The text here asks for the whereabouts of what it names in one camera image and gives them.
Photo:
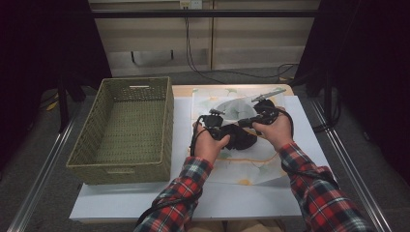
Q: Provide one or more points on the black cloth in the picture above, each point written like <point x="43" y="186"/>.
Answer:
<point x="241" y="138"/>

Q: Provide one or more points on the green woven basket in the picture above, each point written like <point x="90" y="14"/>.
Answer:
<point x="129" y="129"/>

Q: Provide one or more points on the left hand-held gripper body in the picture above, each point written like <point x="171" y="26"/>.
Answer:
<point x="214" y="124"/>

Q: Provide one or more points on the person's left hand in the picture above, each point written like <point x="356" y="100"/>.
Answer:
<point x="206" y="146"/>

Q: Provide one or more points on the leaf print mesh laundry bag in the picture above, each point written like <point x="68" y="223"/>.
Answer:
<point x="251" y="167"/>

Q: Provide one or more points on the black horizontal bar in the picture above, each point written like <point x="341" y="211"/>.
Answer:
<point x="199" y="13"/>

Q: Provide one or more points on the dark curtain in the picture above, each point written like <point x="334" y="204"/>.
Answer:
<point x="42" y="48"/>
<point x="370" y="64"/>

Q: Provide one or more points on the person's tan trouser legs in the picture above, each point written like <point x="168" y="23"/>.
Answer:
<point x="245" y="226"/>

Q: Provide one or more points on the wall socket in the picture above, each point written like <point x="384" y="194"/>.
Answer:
<point x="190" y="4"/>

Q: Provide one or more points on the person's right hand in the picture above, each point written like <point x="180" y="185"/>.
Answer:
<point x="278" y="133"/>

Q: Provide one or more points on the black stand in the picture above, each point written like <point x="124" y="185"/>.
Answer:
<point x="328" y="96"/>
<point x="63" y="106"/>

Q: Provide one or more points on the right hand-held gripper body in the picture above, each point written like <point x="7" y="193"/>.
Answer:
<point x="267" y="111"/>

